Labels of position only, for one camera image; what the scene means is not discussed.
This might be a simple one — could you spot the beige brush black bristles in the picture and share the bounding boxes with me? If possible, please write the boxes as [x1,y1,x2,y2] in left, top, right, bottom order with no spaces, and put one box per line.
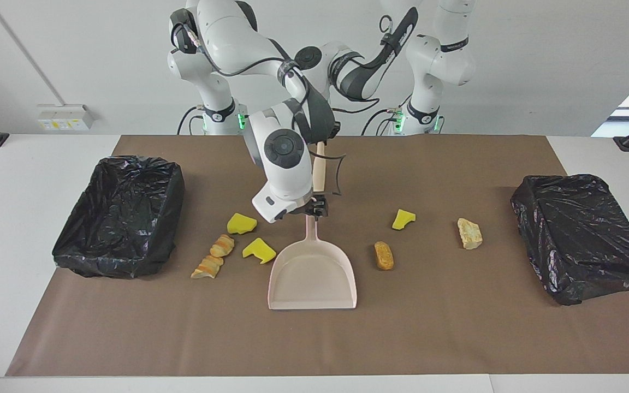
[313,142,327,193]

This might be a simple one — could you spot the notched yellow sponge piece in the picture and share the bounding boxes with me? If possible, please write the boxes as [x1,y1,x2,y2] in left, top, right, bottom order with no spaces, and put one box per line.
[242,237,277,265]

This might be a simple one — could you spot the pink plastic dustpan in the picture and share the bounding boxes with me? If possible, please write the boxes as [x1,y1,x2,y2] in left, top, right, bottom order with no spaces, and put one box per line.
[268,214,358,311]

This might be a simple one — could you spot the yellow sponge chunk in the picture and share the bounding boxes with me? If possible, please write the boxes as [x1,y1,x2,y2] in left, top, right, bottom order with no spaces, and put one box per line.
[227,213,258,235]

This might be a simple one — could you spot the brown fried bun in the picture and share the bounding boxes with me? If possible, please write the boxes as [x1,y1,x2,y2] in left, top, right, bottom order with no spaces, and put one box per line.
[374,241,395,270]

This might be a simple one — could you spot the small yellow sponge wedge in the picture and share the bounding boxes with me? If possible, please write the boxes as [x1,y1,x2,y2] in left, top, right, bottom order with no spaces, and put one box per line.
[391,209,417,231]

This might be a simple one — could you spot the striped croissant piece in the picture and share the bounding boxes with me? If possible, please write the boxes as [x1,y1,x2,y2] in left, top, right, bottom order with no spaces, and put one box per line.
[191,255,224,279]
[209,234,235,258]

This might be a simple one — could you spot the pale bread chunk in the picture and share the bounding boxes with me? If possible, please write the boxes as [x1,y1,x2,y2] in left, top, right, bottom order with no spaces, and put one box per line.
[457,218,483,251]

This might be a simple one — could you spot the black bag lined bin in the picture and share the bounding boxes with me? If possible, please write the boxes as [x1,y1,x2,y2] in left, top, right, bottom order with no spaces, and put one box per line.
[52,156,185,279]
[510,174,629,306]

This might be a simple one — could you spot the brown table mat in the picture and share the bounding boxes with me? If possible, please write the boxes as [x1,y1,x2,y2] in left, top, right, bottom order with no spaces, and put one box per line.
[6,135,629,377]

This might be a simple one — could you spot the black base cable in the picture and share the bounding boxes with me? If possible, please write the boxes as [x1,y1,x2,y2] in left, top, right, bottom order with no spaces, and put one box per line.
[177,105,206,135]
[361,106,405,135]

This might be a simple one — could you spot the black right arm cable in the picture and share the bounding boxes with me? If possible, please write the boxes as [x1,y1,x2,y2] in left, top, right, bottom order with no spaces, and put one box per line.
[173,11,346,197]

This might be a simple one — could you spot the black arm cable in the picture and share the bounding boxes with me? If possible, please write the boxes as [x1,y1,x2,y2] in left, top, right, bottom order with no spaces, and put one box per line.
[173,11,346,197]
[328,15,402,115]

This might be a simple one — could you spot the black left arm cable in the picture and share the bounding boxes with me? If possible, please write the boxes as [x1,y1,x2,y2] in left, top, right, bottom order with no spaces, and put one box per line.
[328,15,402,115]

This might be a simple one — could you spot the white wall socket strip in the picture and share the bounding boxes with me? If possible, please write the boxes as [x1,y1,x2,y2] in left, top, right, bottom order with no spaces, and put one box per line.
[38,104,95,132]

